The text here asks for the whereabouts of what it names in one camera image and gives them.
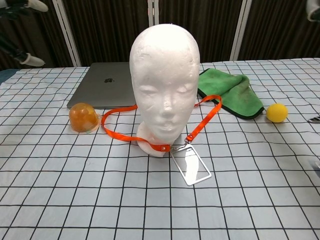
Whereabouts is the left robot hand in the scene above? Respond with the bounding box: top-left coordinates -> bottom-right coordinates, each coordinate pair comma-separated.
0,0 -> 49,68

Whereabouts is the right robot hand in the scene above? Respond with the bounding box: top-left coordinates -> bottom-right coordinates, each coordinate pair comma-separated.
306,0 -> 320,22

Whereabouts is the orange lanyard strap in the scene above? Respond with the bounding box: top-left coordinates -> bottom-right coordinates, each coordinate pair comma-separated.
101,94 -> 223,153

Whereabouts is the clear badge holder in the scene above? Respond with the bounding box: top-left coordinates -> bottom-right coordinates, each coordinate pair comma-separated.
170,142 -> 213,187

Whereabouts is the white foam mannequin head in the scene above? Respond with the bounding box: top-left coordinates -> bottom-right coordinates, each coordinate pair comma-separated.
129,22 -> 201,158

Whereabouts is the black folding screen panel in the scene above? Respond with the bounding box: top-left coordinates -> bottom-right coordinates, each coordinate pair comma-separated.
0,0 -> 81,71
53,0 -> 155,68
229,0 -> 320,61
147,0 -> 252,63

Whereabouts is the grey closed laptop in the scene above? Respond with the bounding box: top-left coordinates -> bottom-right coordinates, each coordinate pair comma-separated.
66,61 -> 138,110

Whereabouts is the yellow foam ball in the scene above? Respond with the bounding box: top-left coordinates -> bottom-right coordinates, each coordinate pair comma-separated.
265,103 -> 289,124

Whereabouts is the green microfibre cloth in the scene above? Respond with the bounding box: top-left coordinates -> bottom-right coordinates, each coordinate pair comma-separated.
197,68 -> 265,120

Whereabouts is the orange jelly cup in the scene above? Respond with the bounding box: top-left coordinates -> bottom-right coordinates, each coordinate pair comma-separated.
68,102 -> 103,135

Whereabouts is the checked white tablecloth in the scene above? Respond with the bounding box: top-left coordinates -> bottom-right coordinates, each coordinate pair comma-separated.
0,57 -> 320,240

